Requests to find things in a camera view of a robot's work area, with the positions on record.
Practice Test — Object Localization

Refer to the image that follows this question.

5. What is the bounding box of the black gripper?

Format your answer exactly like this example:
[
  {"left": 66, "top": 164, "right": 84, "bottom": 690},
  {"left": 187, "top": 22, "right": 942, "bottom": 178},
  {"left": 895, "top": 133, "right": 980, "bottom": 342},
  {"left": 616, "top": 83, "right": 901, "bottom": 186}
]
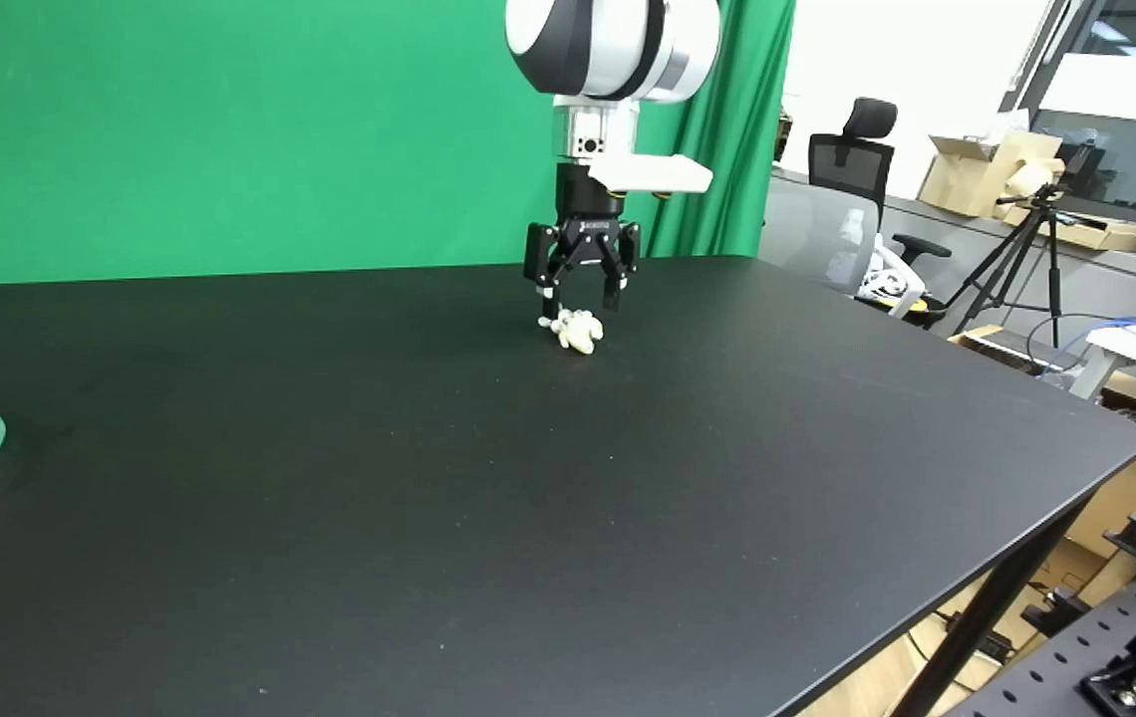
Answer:
[{"left": 518, "top": 164, "right": 646, "bottom": 332}]

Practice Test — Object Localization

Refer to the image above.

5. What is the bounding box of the white toy figure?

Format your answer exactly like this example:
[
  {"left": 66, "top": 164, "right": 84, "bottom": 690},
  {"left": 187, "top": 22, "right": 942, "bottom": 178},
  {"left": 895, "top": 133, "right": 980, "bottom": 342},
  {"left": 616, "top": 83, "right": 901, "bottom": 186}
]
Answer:
[{"left": 534, "top": 304, "right": 611, "bottom": 364}]

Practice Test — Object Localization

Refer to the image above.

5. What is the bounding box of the grey office chair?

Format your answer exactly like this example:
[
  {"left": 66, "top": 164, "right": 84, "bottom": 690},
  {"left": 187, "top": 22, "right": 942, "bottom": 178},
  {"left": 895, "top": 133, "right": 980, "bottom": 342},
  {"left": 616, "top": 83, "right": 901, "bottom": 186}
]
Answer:
[{"left": 757, "top": 175, "right": 955, "bottom": 304}]

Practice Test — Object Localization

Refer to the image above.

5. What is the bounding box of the black office chair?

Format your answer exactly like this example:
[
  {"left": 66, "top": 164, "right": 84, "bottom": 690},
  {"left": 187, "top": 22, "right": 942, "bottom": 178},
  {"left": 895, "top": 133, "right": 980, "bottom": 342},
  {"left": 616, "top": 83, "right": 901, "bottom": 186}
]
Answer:
[{"left": 806, "top": 91, "right": 903, "bottom": 210}]

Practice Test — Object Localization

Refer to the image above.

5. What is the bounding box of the cardboard box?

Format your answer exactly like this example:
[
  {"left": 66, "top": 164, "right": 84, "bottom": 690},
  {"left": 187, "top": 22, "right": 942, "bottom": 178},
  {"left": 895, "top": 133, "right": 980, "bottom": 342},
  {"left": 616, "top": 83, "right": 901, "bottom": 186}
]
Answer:
[{"left": 913, "top": 127, "right": 1068, "bottom": 222}]

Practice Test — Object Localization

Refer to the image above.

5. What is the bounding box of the green curtain backdrop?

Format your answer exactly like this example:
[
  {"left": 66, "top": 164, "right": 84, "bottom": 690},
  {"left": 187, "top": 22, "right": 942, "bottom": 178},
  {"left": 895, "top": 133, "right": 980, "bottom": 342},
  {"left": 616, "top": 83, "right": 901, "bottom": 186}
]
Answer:
[{"left": 0, "top": 0, "right": 801, "bottom": 292}]

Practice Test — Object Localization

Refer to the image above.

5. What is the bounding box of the black tripod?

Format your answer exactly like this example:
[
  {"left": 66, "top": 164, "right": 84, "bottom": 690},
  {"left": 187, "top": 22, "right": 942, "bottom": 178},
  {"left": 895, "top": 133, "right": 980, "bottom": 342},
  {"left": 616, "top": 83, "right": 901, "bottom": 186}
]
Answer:
[{"left": 942, "top": 178, "right": 1076, "bottom": 356}]

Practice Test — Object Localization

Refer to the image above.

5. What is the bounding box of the black table leg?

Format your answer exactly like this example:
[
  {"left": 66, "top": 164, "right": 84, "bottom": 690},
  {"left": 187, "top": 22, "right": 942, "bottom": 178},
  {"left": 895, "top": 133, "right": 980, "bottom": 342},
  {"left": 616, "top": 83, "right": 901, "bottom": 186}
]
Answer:
[{"left": 889, "top": 498, "right": 1093, "bottom": 717}]

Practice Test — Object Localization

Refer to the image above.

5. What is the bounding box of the black perforated breadboard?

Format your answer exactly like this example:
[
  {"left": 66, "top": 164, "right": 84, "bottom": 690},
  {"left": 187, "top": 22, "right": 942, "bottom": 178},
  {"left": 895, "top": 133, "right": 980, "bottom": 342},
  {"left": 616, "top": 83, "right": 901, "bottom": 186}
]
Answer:
[{"left": 942, "top": 569, "right": 1136, "bottom": 717}]

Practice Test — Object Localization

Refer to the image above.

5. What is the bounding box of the black clamp with silver bolts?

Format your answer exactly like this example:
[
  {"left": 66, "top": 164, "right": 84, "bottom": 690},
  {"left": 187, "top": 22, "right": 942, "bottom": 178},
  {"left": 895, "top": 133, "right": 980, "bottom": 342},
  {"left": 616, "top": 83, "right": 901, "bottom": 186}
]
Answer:
[{"left": 1076, "top": 632, "right": 1136, "bottom": 717}]

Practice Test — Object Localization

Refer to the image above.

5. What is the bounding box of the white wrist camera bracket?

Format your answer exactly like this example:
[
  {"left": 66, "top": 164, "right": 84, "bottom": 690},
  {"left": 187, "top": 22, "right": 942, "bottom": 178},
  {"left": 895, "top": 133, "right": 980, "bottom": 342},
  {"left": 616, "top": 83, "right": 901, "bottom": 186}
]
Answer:
[{"left": 591, "top": 146, "right": 716, "bottom": 204}]

